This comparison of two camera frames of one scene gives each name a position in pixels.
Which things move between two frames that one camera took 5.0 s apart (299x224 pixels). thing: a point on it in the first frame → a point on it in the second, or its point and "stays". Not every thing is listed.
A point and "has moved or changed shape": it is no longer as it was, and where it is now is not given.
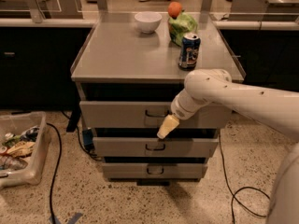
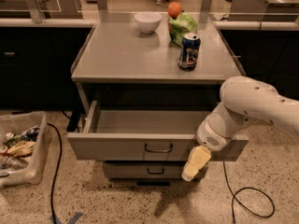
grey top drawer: (149, 115) has moved or changed shape
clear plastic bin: (25, 139) stays
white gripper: (178, 110) → (209, 135)
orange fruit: (174, 9) stays
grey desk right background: (264, 3) stays
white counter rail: (48, 22) stays
